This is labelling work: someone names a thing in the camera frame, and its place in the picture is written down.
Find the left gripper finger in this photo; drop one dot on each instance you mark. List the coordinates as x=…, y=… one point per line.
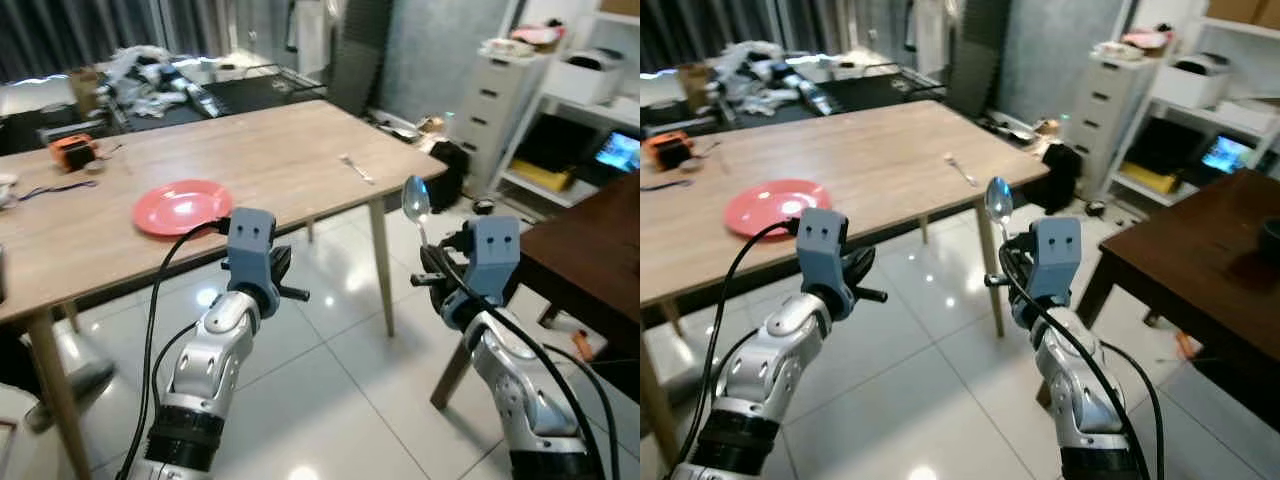
x=274, y=258
x=286, y=264
x=868, y=266
x=852, y=262

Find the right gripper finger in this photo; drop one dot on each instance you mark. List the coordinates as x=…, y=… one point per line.
x=428, y=262
x=1003, y=260
x=441, y=256
x=1014, y=254

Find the silver metal spoon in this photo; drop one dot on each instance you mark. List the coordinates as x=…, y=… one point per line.
x=998, y=200
x=416, y=200

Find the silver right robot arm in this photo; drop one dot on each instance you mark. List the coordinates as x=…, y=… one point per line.
x=520, y=390
x=1080, y=390

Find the black charger on floor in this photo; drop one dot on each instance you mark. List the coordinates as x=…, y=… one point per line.
x=1095, y=208
x=483, y=207

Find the black bag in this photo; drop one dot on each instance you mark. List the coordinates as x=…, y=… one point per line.
x=1062, y=178
x=452, y=175

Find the pink plate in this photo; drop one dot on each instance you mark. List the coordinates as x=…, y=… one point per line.
x=180, y=208
x=775, y=208

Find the silver metal fork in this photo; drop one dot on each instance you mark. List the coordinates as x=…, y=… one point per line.
x=961, y=170
x=356, y=168

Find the light wooden table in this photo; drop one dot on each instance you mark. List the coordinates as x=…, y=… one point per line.
x=870, y=150
x=250, y=150

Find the yellow flat box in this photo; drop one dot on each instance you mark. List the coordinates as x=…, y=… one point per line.
x=542, y=176
x=1148, y=180

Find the dark brown wooden table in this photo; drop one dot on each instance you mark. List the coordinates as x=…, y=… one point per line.
x=1200, y=250
x=585, y=240

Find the white drawer cabinet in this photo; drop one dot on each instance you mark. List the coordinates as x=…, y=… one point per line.
x=1105, y=115
x=495, y=110

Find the black foam mat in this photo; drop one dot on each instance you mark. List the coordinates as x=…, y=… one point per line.
x=978, y=55
x=362, y=55

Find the tablet with lit screen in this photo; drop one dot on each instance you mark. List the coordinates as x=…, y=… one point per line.
x=1225, y=153
x=618, y=152

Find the white cloth pile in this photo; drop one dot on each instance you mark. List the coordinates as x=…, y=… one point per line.
x=150, y=75
x=760, y=75

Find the orange and black device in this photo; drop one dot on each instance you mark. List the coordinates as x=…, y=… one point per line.
x=668, y=150
x=74, y=152

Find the white metal shelf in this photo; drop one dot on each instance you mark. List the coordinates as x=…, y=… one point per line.
x=600, y=110
x=1250, y=115

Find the white storage box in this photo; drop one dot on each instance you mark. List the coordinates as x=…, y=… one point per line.
x=582, y=80
x=1188, y=88

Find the white and grey headset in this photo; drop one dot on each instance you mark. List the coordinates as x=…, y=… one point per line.
x=590, y=58
x=1200, y=64

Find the dark curtain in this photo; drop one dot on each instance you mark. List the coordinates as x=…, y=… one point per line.
x=760, y=28
x=120, y=30

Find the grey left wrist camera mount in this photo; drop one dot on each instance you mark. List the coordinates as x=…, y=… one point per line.
x=252, y=250
x=822, y=255

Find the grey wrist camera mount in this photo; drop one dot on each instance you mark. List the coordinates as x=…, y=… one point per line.
x=252, y=250
x=494, y=255
x=1058, y=258
x=822, y=255

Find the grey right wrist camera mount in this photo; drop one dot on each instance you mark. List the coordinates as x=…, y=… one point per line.
x=1058, y=258
x=494, y=255

